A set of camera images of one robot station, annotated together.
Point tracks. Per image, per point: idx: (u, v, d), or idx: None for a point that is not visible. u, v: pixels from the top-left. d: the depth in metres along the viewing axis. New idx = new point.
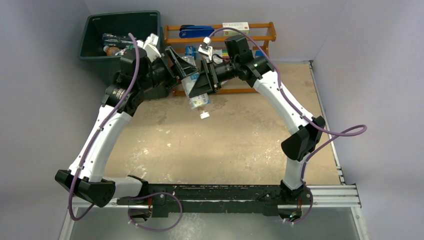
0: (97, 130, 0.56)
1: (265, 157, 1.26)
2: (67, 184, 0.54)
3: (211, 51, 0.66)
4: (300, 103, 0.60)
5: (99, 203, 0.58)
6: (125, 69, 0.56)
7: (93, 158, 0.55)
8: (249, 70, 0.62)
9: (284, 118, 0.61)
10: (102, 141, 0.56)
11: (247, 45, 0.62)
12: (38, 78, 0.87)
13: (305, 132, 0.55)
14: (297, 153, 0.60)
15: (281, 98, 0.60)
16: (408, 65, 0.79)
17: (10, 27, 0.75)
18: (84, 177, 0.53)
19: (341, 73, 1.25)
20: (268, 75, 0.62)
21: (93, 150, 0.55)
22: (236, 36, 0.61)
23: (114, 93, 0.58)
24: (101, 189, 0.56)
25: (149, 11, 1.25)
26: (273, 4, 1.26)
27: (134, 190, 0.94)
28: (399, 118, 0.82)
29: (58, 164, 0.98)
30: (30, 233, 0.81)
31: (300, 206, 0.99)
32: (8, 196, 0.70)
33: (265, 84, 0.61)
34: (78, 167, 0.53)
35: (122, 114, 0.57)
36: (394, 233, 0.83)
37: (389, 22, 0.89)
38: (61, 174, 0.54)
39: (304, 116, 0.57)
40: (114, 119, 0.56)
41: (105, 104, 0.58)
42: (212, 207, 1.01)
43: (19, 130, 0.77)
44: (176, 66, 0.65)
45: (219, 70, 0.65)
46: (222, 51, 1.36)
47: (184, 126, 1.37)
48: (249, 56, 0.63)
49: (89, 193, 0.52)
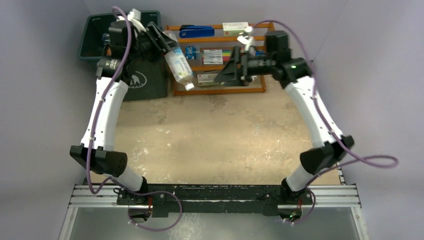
0: (99, 102, 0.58)
1: (265, 157, 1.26)
2: (82, 157, 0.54)
3: (250, 42, 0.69)
4: (331, 117, 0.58)
5: (114, 173, 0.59)
6: (114, 40, 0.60)
7: (103, 128, 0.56)
8: (285, 70, 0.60)
9: (311, 130, 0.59)
10: (107, 110, 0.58)
11: (287, 44, 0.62)
12: (38, 78, 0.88)
13: (330, 150, 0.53)
14: (316, 167, 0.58)
15: (312, 108, 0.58)
16: (408, 66, 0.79)
17: (10, 27, 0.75)
18: (99, 146, 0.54)
19: (340, 74, 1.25)
20: (304, 80, 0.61)
21: (101, 120, 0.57)
22: (278, 32, 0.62)
23: (107, 64, 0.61)
24: (115, 158, 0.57)
25: (149, 11, 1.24)
26: (274, 4, 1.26)
27: (136, 184, 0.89)
28: (399, 118, 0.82)
29: (58, 164, 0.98)
30: (30, 232, 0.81)
31: (300, 206, 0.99)
32: (8, 197, 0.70)
33: (299, 90, 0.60)
34: (90, 138, 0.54)
35: (120, 83, 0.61)
36: (394, 234, 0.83)
37: (390, 22, 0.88)
38: (74, 149, 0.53)
39: (333, 132, 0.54)
40: (115, 89, 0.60)
41: (100, 77, 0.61)
42: (212, 206, 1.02)
43: (19, 130, 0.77)
44: (160, 41, 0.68)
45: (252, 63, 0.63)
46: (222, 51, 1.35)
47: (184, 126, 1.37)
48: (288, 56, 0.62)
49: (106, 162, 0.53)
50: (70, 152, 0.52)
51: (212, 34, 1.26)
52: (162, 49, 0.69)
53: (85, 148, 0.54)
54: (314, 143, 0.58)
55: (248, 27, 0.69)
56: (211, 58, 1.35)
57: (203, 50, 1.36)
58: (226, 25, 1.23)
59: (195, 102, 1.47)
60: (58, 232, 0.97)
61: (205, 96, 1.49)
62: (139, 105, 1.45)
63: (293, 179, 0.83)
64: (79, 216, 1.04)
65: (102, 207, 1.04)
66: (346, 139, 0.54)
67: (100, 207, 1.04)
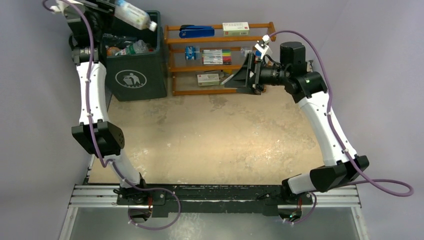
0: (86, 83, 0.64)
1: (265, 157, 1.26)
2: (87, 134, 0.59)
3: (266, 50, 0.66)
4: (345, 136, 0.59)
5: (118, 146, 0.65)
6: (77, 30, 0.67)
7: (97, 104, 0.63)
8: (299, 84, 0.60)
9: (324, 147, 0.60)
10: (96, 88, 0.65)
11: (303, 57, 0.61)
12: (38, 78, 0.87)
13: (342, 170, 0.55)
14: (326, 185, 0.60)
15: (326, 125, 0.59)
16: (408, 66, 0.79)
17: (9, 27, 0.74)
18: (99, 119, 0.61)
19: (339, 74, 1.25)
20: (318, 96, 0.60)
21: (93, 98, 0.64)
22: (295, 44, 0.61)
23: (82, 51, 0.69)
24: (115, 131, 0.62)
25: (149, 11, 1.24)
26: (273, 4, 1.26)
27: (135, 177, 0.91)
28: (399, 119, 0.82)
29: (57, 165, 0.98)
30: (30, 233, 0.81)
31: (300, 206, 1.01)
32: (8, 197, 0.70)
33: (312, 105, 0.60)
34: (90, 114, 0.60)
35: (99, 63, 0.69)
36: (395, 234, 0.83)
37: (390, 22, 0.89)
38: (76, 129, 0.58)
39: (347, 152, 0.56)
40: (96, 69, 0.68)
41: (79, 63, 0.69)
42: (212, 207, 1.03)
43: (20, 130, 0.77)
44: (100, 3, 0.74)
45: (264, 73, 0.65)
46: (222, 51, 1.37)
47: (184, 126, 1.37)
48: (303, 68, 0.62)
49: (109, 132, 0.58)
50: (73, 131, 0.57)
51: (212, 34, 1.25)
52: (108, 10, 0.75)
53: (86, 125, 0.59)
54: (327, 161, 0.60)
55: (265, 36, 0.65)
56: (211, 58, 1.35)
57: (203, 50, 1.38)
58: (226, 25, 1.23)
59: (195, 102, 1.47)
60: (58, 232, 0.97)
61: (205, 96, 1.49)
62: (139, 105, 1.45)
63: (297, 183, 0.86)
64: (78, 216, 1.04)
65: (102, 207, 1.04)
66: (360, 159, 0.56)
67: (100, 207, 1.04)
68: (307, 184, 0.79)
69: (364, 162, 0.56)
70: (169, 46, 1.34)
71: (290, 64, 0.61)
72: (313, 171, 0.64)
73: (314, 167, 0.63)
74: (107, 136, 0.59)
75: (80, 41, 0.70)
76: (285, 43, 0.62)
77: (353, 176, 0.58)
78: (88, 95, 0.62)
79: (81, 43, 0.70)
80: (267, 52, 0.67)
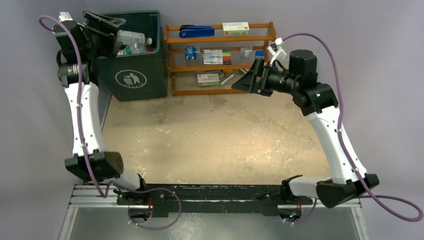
0: (76, 108, 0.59)
1: (265, 157, 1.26)
2: (82, 167, 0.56)
3: (279, 53, 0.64)
4: (355, 154, 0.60)
5: (118, 173, 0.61)
6: (65, 46, 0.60)
7: (92, 132, 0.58)
8: (308, 97, 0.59)
9: (332, 165, 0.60)
10: (89, 113, 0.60)
11: (313, 67, 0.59)
12: (37, 79, 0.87)
13: (352, 189, 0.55)
14: (333, 201, 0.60)
15: (335, 142, 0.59)
16: (408, 66, 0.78)
17: (10, 28, 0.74)
18: (94, 149, 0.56)
19: (339, 74, 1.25)
20: (330, 109, 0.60)
21: (86, 126, 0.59)
22: (306, 54, 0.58)
23: (69, 70, 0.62)
24: (113, 158, 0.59)
25: (149, 11, 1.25)
26: (274, 4, 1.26)
27: (135, 182, 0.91)
28: (397, 118, 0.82)
29: (57, 165, 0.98)
30: (30, 232, 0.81)
31: (300, 206, 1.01)
32: (8, 196, 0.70)
33: (322, 121, 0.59)
34: (83, 145, 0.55)
35: (90, 84, 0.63)
36: (394, 233, 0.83)
37: (391, 22, 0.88)
38: (70, 162, 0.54)
39: (357, 172, 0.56)
40: (87, 91, 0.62)
41: (68, 85, 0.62)
42: (212, 207, 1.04)
43: (20, 130, 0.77)
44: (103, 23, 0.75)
45: (272, 78, 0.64)
46: (222, 51, 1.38)
47: (184, 126, 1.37)
48: (313, 79, 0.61)
49: (106, 162, 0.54)
50: (67, 164, 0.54)
51: (212, 34, 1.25)
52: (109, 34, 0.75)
53: (81, 156, 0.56)
54: (335, 178, 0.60)
55: (278, 39, 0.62)
56: (211, 58, 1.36)
57: (203, 50, 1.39)
58: (226, 25, 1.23)
59: (195, 102, 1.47)
60: (58, 232, 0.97)
61: (205, 96, 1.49)
62: (139, 105, 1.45)
63: (297, 186, 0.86)
64: (79, 216, 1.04)
65: (102, 207, 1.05)
66: (370, 178, 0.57)
67: (99, 207, 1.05)
68: (310, 190, 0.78)
69: (373, 181, 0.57)
70: (169, 46, 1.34)
71: (302, 75, 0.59)
72: (318, 185, 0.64)
73: (321, 181, 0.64)
74: (105, 166, 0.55)
75: (69, 57, 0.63)
76: (295, 52, 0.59)
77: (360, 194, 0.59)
78: (80, 124, 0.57)
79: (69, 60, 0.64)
80: (279, 55, 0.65)
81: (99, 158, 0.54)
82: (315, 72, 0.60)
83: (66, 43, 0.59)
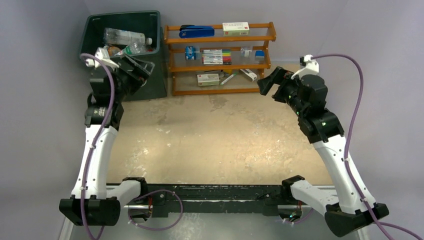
0: (90, 149, 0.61)
1: (265, 157, 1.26)
2: (74, 209, 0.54)
3: (303, 70, 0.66)
4: (363, 183, 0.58)
5: (110, 223, 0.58)
6: (98, 90, 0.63)
7: (95, 176, 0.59)
8: (314, 126, 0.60)
9: (341, 194, 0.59)
10: (99, 157, 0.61)
11: (323, 97, 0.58)
12: (37, 79, 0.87)
13: (362, 220, 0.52)
14: (342, 231, 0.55)
15: (343, 173, 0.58)
16: (408, 66, 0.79)
17: (10, 28, 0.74)
18: (91, 195, 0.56)
19: (339, 74, 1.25)
20: (336, 140, 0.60)
21: (92, 169, 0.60)
22: (316, 84, 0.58)
23: (95, 112, 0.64)
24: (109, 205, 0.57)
25: (149, 11, 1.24)
26: (274, 4, 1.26)
27: (136, 192, 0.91)
28: (397, 118, 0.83)
29: (57, 165, 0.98)
30: (31, 232, 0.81)
31: (300, 206, 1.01)
32: (9, 196, 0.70)
33: (329, 150, 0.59)
34: (83, 188, 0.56)
35: (109, 129, 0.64)
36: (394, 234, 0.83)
37: (391, 22, 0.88)
38: (65, 202, 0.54)
39: (367, 203, 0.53)
40: (104, 134, 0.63)
41: (89, 125, 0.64)
42: (212, 207, 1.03)
43: (20, 130, 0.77)
44: (137, 68, 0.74)
45: (287, 89, 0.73)
46: (222, 51, 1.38)
47: (184, 127, 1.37)
48: (321, 107, 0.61)
49: (99, 211, 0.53)
50: (61, 205, 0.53)
51: (212, 34, 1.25)
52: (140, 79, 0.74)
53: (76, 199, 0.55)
54: (345, 208, 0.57)
55: (307, 55, 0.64)
56: (211, 58, 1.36)
57: (203, 50, 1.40)
58: (226, 25, 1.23)
59: (195, 102, 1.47)
60: (58, 232, 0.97)
61: (205, 96, 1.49)
62: (139, 105, 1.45)
63: (301, 193, 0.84)
64: None
65: None
66: (380, 208, 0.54)
67: None
68: (308, 198, 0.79)
69: (383, 211, 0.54)
70: (169, 46, 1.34)
71: (311, 105, 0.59)
72: (327, 213, 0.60)
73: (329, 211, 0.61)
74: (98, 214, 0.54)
75: (99, 100, 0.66)
76: (306, 80, 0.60)
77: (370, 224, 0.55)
78: (86, 166, 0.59)
79: (98, 101, 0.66)
80: (306, 71, 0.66)
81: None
82: (325, 100, 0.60)
83: (96, 89, 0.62)
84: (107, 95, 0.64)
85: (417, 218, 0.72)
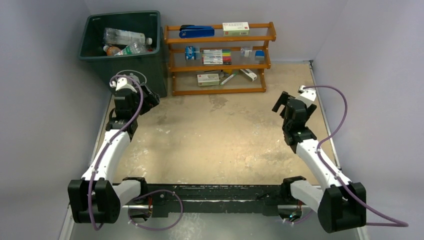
0: (106, 144, 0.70)
1: (265, 157, 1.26)
2: (81, 194, 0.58)
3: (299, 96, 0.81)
4: (337, 168, 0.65)
5: (110, 216, 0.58)
6: (119, 106, 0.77)
7: (106, 163, 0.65)
8: (293, 137, 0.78)
9: (320, 180, 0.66)
10: (112, 151, 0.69)
11: (302, 117, 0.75)
12: (37, 78, 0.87)
13: (336, 192, 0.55)
14: (331, 218, 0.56)
15: (317, 161, 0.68)
16: (409, 66, 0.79)
17: (10, 27, 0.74)
18: (101, 177, 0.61)
19: (340, 74, 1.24)
20: (311, 140, 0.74)
21: (105, 158, 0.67)
22: (298, 106, 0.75)
23: (115, 123, 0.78)
24: (112, 197, 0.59)
25: (149, 11, 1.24)
26: (274, 4, 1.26)
27: (136, 191, 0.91)
28: (396, 119, 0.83)
29: (57, 165, 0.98)
30: (31, 232, 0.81)
31: (300, 206, 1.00)
32: (9, 196, 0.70)
33: (304, 146, 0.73)
34: (94, 170, 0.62)
35: (126, 134, 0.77)
36: (393, 234, 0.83)
37: (391, 22, 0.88)
38: (74, 184, 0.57)
39: (338, 177, 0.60)
40: (120, 136, 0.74)
41: (109, 130, 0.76)
42: (212, 206, 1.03)
43: (19, 130, 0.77)
44: (150, 96, 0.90)
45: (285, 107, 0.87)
46: (222, 51, 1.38)
47: (184, 127, 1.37)
48: (302, 124, 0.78)
49: (104, 194, 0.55)
50: (70, 185, 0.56)
51: (212, 34, 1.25)
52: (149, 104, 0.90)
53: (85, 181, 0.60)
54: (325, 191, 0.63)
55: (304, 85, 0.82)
56: (211, 58, 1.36)
57: (203, 50, 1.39)
58: (226, 25, 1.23)
59: (195, 101, 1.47)
60: (58, 232, 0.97)
61: (205, 96, 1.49)
62: None
63: (299, 191, 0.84)
64: None
65: None
66: (354, 185, 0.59)
67: None
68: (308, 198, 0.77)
69: (360, 189, 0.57)
70: (169, 46, 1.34)
71: (292, 121, 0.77)
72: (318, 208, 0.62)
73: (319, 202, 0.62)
74: (102, 199, 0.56)
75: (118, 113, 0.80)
76: (291, 102, 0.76)
77: (358, 210, 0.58)
78: (101, 154, 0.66)
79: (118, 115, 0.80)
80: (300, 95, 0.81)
81: (98, 187, 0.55)
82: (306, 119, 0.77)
83: (118, 104, 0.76)
84: (127, 110, 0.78)
85: (416, 218, 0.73)
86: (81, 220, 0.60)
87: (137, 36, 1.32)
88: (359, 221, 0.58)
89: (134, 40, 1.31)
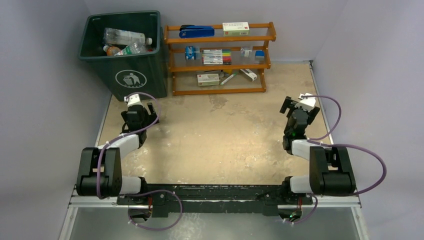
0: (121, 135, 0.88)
1: (265, 157, 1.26)
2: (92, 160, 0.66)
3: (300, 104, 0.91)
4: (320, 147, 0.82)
5: (111, 185, 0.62)
6: (130, 119, 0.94)
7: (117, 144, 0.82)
8: (289, 144, 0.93)
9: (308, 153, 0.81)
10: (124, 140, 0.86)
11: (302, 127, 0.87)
12: (36, 78, 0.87)
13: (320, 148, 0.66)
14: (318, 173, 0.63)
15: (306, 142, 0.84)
16: (409, 65, 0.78)
17: (8, 27, 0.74)
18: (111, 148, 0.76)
19: (340, 74, 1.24)
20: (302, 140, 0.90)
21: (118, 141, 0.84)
22: (301, 118, 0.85)
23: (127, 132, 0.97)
24: (118, 169, 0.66)
25: (149, 11, 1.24)
26: (274, 4, 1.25)
27: (136, 187, 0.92)
28: (396, 119, 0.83)
29: (57, 165, 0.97)
30: (30, 233, 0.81)
31: (300, 206, 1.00)
32: (8, 197, 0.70)
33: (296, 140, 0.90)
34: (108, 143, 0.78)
35: (135, 141, 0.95)
36: (393, 234, 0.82)
37: (391, 22, 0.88)
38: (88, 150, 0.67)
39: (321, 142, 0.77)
40: (132, 135, 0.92)
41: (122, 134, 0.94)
42: (212, 206, 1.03)
43: (19, 130, 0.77)
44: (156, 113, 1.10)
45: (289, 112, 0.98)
46: (222, 51, 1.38)
47: (184, 127, 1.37)
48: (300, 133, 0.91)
49: (115, 157, 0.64)
50: (86, 149, 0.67)
51: (212, 34, 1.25)
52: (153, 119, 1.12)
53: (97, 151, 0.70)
54: None
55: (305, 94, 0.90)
56: (211, 58, 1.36)
57: (203, 50, 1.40)
58: (226, 25, 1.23)
59: (195, 101, 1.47)
60: (58, 232, 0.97)
61: (205, 96, 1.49)
62: None
63: (298, 184, 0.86)
64: (78, 216, 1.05)
65: (102, 207, 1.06)
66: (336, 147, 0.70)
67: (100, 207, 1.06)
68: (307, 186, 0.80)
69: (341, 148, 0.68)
70: (169, 46, 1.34)
71: (293, 130, 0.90)
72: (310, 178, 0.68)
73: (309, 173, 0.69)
74: (110, 162, 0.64)
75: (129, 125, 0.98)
76: (296, 114, 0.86)
77: (343, 167, 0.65)
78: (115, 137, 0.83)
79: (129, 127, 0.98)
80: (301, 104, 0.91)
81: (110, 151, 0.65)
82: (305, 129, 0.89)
83: (129, 117, 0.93)
84: (137, 122, 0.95)
85: (416, 217, 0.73)
86: (83, 193, 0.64)
87: (137, 36, 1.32)
88: (348, 181, 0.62)
89: (135, 41, 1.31)
